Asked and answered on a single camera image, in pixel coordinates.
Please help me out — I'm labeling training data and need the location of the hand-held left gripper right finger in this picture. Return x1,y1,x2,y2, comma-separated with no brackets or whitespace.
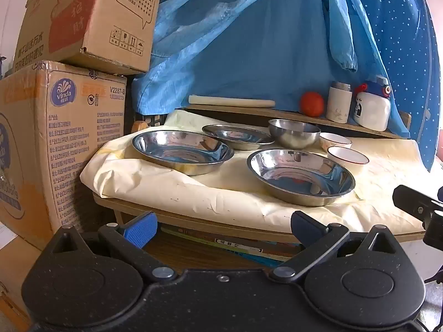
269,210,404,282

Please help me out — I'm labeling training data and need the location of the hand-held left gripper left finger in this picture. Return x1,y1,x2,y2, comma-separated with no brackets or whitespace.
43,211,177,281

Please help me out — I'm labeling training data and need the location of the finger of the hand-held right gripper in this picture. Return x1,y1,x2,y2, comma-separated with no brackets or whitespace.
393,185,443,222

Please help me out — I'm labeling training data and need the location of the stainless steel plate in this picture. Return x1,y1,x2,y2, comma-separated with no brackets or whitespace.
202,124,275,151
132,130,235,176
246,149,356,207

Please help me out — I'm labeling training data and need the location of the white red-rimmed bowl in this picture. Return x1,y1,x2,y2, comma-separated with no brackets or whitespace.
327,146,369,175
319,132,352,153

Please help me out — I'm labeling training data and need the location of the stainless steel bowl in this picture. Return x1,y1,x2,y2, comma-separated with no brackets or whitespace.
268,119,321,149

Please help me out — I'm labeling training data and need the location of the blue book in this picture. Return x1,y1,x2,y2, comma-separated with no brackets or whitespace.
221,245,298,268

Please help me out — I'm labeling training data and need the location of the book with white spine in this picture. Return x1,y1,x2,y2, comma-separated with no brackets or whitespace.
161,226,302,255

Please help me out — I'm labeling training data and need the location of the cream paper table sheet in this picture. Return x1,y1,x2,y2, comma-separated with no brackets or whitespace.
80,109,443,236

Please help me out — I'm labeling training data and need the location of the white bottle with blue lid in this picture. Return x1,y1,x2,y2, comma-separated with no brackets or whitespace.
353,75,392,132

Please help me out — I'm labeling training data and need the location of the black plastic crate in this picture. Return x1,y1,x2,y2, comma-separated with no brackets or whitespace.
133,112,170,134

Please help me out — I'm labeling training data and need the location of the large printed cardboard box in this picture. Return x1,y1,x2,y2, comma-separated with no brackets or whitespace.
0,60,128,251

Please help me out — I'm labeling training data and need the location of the white thermos cup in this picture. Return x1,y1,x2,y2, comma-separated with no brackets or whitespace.
325,81,353,123

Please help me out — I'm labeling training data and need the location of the orange fruit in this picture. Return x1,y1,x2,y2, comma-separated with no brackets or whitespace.
299,92,325,117

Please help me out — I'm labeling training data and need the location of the wooden shelf board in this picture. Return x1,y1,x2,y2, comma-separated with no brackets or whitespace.
180,104,412,141

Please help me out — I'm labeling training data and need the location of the cream rolling pin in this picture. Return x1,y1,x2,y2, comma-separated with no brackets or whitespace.
189,95,275,108

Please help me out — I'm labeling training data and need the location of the blue white-dotted cloth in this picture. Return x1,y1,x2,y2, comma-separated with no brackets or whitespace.
349,0,442,173

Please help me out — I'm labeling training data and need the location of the open brown cardboard box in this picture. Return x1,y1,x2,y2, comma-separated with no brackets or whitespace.
14,0,163,77

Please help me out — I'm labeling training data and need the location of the light blue work coat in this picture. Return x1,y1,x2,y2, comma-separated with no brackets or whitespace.
133,0,359,115

